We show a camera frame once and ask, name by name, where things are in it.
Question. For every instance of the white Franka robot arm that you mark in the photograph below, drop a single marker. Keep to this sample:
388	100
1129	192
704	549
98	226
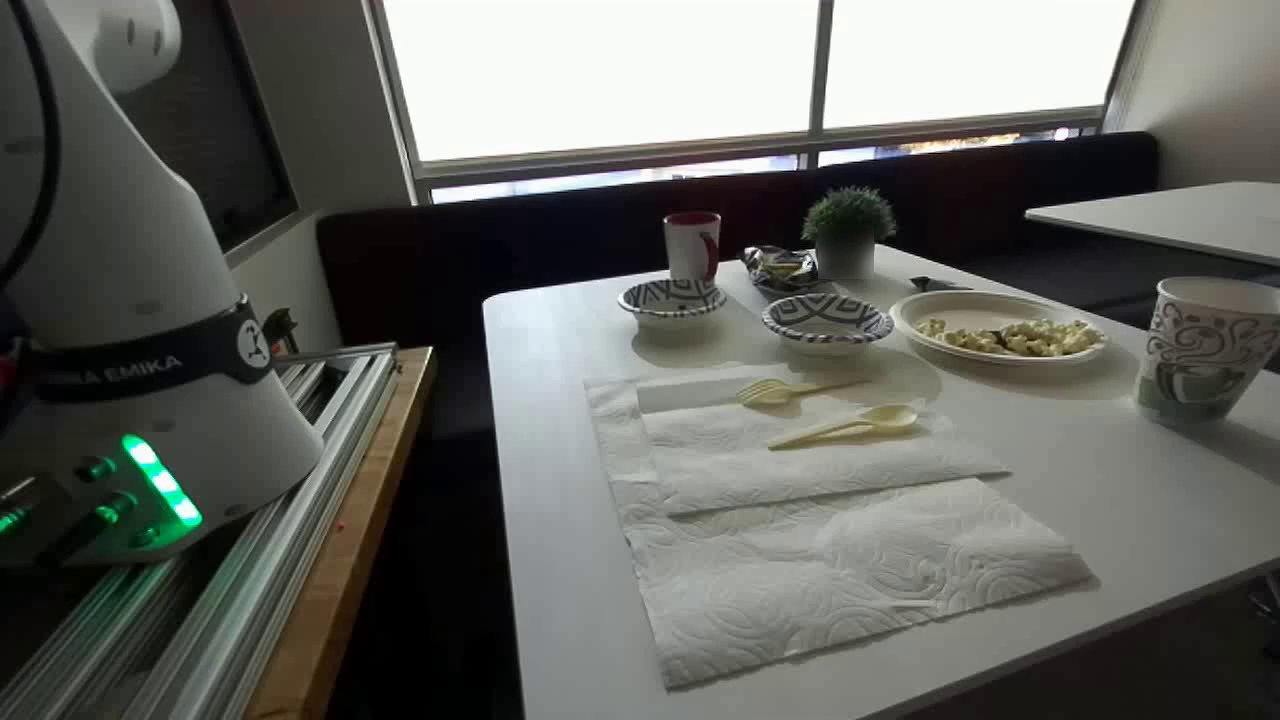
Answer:
122	265

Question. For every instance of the blue patterned bowl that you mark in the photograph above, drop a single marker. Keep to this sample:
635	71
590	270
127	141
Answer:
824	321
672	300

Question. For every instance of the cream plastic fork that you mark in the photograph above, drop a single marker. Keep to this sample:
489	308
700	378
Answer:
770	392

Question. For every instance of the patterned paper coffee cup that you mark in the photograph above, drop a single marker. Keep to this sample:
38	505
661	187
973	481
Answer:
1203	346

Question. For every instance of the folded white paper towel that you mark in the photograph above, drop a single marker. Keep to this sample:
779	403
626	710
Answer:
745	462

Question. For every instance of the red ceramic mug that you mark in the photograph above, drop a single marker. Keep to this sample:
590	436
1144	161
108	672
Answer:
690	250

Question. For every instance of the chopped food pile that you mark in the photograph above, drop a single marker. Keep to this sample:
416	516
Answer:
1015	337

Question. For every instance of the aluminium rail frame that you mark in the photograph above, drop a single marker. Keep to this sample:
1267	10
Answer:
227	573

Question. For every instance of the wooden base platform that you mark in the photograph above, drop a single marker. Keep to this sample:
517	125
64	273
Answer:
346	562

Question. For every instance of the white side table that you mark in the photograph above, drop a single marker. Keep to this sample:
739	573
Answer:
1174	217

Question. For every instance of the cream plastic spoon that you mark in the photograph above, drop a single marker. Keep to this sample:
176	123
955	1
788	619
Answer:
880	423

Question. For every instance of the bowl with food pieces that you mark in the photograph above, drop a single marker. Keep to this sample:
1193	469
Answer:
935	308

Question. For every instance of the large white paper towel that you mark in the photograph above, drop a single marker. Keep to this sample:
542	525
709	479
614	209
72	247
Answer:
824	573

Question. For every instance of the dark upholstered bench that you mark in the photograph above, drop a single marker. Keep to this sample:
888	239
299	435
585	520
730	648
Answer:
562	247

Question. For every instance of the dark snack packet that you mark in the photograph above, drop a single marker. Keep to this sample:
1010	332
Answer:
780	265

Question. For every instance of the large window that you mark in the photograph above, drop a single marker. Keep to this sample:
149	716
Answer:
601	64

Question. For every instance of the small green potted plant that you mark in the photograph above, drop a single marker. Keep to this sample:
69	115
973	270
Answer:
848	217

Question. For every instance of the dark framed wall panel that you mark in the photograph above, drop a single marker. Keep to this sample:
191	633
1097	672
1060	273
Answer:
213	123

